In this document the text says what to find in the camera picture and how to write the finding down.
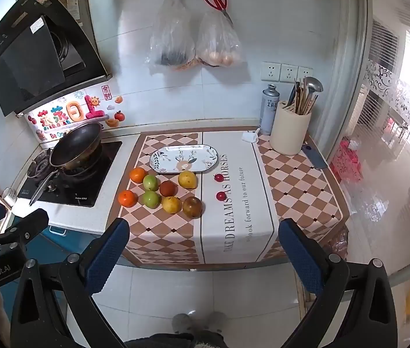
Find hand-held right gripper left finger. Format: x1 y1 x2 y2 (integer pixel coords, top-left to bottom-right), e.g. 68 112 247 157
10 217 130 348

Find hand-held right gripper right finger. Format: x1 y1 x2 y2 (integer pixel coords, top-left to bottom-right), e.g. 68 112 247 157
278 218 398 348

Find orange tangerine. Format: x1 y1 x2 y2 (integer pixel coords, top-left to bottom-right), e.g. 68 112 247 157
130 167 147 184
118 190 135 208

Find yellow round fruit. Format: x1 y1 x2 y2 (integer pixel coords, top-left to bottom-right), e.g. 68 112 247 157
178 171 198 189
162 196 181 214

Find small reddish-brown fruit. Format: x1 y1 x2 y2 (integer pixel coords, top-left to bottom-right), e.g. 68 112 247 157
159 180 178 197

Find large brown apple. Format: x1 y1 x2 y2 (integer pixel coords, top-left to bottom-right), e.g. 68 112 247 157
182 196 203 219

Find oval patterned ceramic plate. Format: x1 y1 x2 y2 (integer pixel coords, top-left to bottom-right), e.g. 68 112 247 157
149 144 219 174

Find blue base cabinet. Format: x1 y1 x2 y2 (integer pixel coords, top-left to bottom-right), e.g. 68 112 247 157
0 221 102 334

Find checkered counter mat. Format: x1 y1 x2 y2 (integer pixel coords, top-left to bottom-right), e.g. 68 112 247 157
113 128 351 265

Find black gas stove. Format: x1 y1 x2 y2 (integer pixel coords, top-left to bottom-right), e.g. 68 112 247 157
17 141 123 208

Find black wok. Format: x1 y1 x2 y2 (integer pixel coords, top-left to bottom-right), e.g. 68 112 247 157
29 121 103 206

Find cleaver knife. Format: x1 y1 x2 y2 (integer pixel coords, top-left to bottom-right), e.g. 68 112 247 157
301 144 329 170

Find grey fluffy slipper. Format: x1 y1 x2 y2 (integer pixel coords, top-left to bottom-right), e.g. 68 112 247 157
172 313 195 334
202 312 228 333

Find pink plastic bag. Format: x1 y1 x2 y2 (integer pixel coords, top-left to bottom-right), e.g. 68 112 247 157
332 137 364 184

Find cream utensil holder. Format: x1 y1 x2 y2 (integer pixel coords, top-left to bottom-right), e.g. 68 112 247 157
269 101 312 156

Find white tissue paper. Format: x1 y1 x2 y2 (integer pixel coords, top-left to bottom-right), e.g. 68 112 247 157
241 128 261 143

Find grey spray can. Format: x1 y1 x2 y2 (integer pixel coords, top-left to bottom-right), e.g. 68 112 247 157
259 84 281 136

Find bundle of wooden chopsticks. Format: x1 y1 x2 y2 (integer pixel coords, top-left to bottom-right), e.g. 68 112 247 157
294 78 312 115

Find black range hood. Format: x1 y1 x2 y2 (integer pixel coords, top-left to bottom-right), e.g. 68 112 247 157
0 0 113 117

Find patterned glass sliding door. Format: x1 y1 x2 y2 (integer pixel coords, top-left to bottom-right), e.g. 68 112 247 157
326 0 410 283

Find metal ladle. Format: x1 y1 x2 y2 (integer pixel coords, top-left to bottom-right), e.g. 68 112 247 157
301 77 324 115

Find clear bag with dark contents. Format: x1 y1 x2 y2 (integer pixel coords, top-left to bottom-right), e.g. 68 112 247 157
147 0 195 71

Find clear bag with round produce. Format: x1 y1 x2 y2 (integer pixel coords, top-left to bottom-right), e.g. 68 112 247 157
195 9 244 69

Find colourful wall stickers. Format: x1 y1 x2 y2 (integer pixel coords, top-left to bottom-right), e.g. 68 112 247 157
27 86 126 141

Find red-handled scissors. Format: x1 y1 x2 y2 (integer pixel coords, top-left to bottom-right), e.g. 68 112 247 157
203 0 234 24

